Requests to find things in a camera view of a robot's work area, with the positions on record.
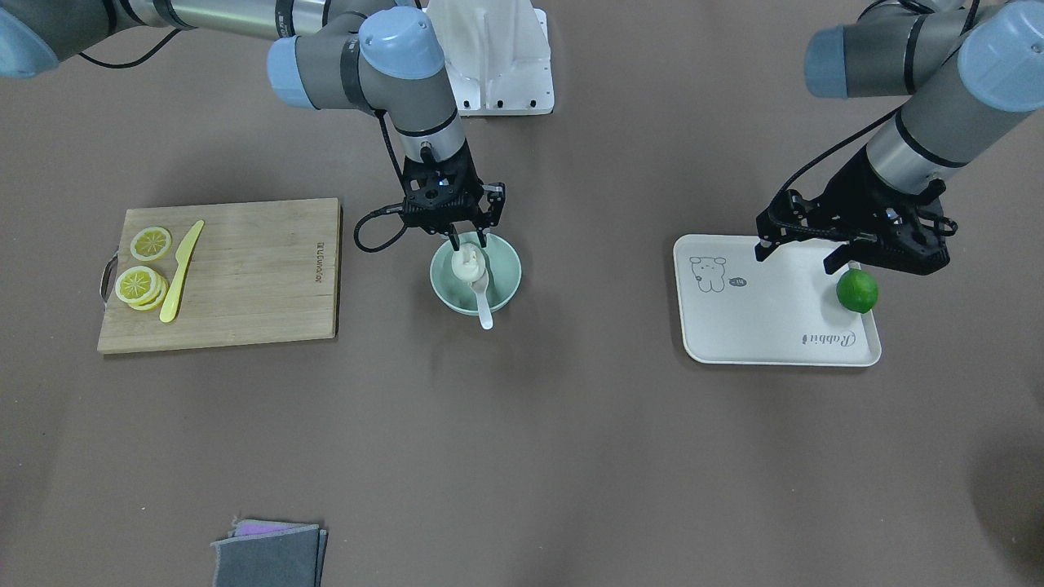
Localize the bamboo cutting board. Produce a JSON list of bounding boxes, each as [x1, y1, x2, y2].
[[97, 198, 342, 355]]

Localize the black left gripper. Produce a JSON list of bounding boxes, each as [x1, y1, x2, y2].
[[754, 148, 958, 276]]

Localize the grey folded cloth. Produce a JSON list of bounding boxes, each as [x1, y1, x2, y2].
[[211, 518, 328, 586]]

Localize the white ceramic soup spoon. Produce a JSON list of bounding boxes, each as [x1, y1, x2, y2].
[[470, 271, 493, 330]]

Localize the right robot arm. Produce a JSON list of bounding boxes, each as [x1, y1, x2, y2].
[[1, 1, 506, 249]]

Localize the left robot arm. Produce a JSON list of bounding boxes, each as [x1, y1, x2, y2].
[[754, 1, 1043, 276]]

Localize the stacked lemon slices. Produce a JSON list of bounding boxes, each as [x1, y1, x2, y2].
[[115, 265, 169, 311]]

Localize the single lemon slice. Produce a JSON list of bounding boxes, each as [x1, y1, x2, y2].
[[131, 226, 173, 263]]

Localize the mint green bowl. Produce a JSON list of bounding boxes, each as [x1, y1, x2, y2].
[[429, 233, 522, 316]]

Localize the green lime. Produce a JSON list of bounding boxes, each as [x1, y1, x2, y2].
[[835, 268, 879, 315]]

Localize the white steamed bun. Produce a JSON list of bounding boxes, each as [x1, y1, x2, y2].
[[450, 242, 487, 284]]

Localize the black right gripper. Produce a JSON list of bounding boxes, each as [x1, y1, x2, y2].
[[400, 143, 506, 249]]

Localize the cream rabbit serving tray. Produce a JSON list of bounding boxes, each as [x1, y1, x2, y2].
[[672, 234, 883, 367]]

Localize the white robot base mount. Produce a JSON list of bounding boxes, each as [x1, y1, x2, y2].
[[424, 1, 555, 117]]

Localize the yellow plastic knife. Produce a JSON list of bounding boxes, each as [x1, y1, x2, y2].
[[159, 219, 205, 324]]

